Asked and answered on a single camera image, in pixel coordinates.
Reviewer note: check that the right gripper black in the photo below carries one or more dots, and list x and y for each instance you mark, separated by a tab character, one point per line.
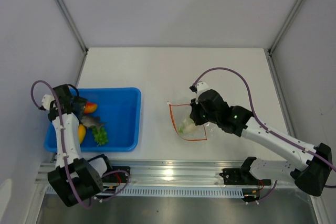
193	115

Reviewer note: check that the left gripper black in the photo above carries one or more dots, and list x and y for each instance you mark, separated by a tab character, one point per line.
81	103

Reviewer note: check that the red orange toy mango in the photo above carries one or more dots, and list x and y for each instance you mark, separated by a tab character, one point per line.
90	108

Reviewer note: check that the white green toy cabbage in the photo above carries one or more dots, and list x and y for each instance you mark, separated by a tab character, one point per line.
187	126

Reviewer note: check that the clear zip top bag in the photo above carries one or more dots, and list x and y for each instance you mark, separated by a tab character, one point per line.
178	112

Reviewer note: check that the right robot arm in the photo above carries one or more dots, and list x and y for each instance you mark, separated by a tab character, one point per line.
305	165

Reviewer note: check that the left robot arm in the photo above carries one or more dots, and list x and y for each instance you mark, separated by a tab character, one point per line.
74	179

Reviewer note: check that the grey toy fish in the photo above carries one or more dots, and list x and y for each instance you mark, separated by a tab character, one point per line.
90	121

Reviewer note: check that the yellow toy mango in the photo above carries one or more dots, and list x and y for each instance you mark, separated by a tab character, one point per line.
81	133

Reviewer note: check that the green toy grapes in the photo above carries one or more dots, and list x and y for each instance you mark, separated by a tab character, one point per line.
100	136

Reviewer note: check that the blue plastic tray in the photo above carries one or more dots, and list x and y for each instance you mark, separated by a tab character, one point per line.
119	108

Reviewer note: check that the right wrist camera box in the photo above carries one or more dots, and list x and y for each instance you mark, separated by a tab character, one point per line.
199	87

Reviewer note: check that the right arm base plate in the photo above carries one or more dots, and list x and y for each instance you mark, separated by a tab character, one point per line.
236	176

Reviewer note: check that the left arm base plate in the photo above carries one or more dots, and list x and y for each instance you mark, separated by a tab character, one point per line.
120	177

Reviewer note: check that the slotted cable duct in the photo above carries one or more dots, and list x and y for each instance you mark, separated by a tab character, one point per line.
198	192

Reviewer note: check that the aluminium mounting rail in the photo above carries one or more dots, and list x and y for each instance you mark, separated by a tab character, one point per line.
176	173

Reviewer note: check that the left frame post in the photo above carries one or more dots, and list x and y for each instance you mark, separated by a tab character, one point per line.
71	24

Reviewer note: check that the frame post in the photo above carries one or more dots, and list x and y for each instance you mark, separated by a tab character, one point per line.
71	24
294	11

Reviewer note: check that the right frame post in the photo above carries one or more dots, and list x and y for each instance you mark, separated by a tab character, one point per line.
294	11

